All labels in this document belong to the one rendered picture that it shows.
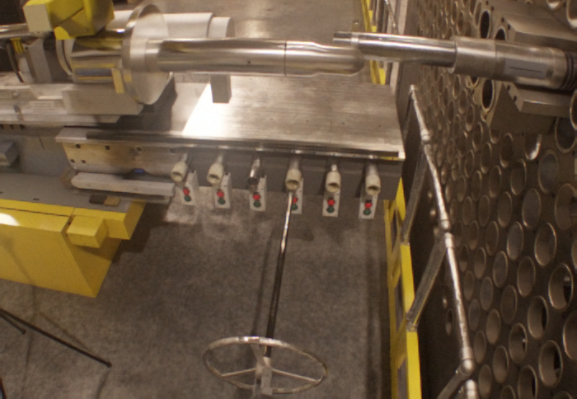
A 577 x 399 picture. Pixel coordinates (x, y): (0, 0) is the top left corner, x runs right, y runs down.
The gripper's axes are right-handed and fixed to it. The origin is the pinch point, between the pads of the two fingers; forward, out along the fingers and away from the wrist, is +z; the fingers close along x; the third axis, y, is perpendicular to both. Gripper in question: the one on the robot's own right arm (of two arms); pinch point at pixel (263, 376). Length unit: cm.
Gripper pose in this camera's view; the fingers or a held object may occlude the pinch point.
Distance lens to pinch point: 135.3
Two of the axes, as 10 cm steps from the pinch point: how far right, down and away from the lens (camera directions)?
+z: 1.1, -6.5, 7.5
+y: -9.2, -3.5, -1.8
